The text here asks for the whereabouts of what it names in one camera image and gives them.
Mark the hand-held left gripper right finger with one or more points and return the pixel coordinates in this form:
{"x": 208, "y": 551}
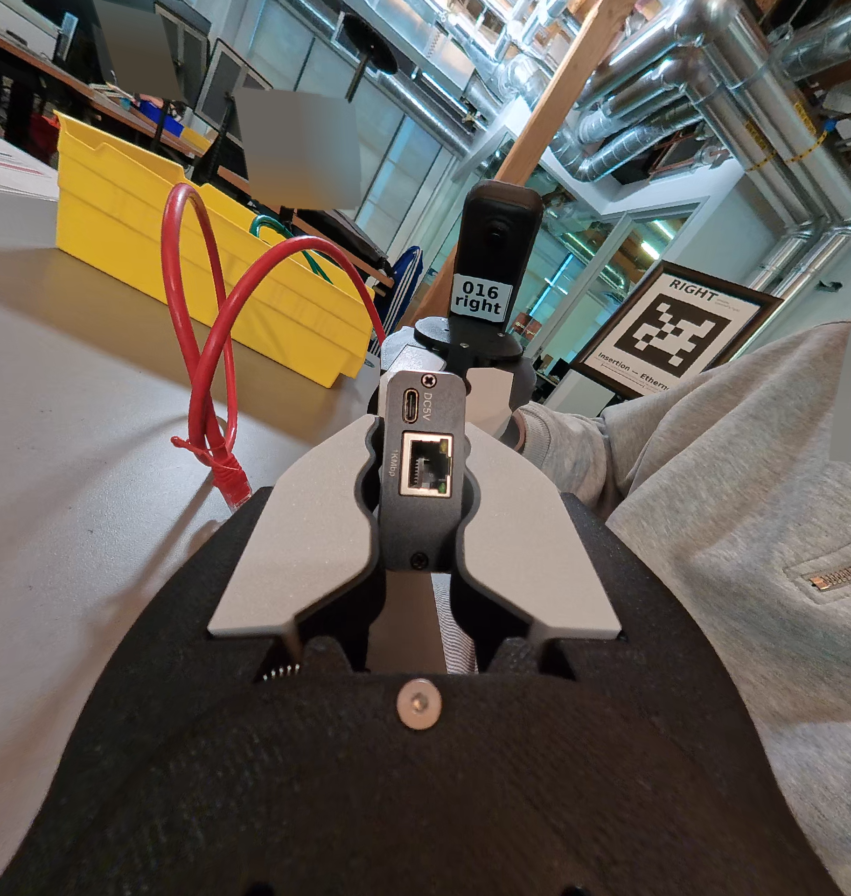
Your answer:
{"x": 537, "y": 553}

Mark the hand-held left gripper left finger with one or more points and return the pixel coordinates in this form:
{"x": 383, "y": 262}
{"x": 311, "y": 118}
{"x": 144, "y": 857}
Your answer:
{"x": 299, "y": 553}

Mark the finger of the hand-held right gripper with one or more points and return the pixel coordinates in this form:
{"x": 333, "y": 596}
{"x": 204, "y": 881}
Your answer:
{"x": 490, "y": 399}

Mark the black ethernet adapter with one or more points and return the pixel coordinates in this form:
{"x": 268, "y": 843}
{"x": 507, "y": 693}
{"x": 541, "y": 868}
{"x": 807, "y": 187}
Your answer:
{"x": 422, "y": 539}

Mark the yellow plastic bin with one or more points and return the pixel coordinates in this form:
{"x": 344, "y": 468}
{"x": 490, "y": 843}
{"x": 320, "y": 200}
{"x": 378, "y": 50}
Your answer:
{"x": 152, "y": 231}

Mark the person's right forearm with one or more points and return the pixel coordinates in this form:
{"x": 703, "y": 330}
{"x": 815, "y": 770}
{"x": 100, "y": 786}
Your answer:
{"x": 677, "y": 434}

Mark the wooden beam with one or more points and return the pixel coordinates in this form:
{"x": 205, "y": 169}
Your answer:
{"x": 551, "y": 105}

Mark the framed marker sign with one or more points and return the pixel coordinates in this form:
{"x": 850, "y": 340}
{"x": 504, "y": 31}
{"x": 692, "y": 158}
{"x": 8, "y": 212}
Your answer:
{"x": 677, "y": 336}

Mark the black pole with round top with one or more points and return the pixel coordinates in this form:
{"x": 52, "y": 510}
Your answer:
{"x": 373, "y": 49}

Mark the grey zip hoodie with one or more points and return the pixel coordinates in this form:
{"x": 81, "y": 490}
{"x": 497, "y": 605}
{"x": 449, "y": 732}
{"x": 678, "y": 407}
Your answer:
{"x": 747, "y": 665}

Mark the silver ventilation ducts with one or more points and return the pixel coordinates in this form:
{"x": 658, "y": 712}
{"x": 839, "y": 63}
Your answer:
{"x": 712, "y": 84}

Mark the small framed music stand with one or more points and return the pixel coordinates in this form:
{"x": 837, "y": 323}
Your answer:
{"x": 222, "y": 77}
{"x": 198, "y": 42}

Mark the printed paper sheet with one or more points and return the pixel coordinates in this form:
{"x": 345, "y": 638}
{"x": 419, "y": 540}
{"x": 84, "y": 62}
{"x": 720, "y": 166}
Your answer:
{"x": 5, "y": 168}

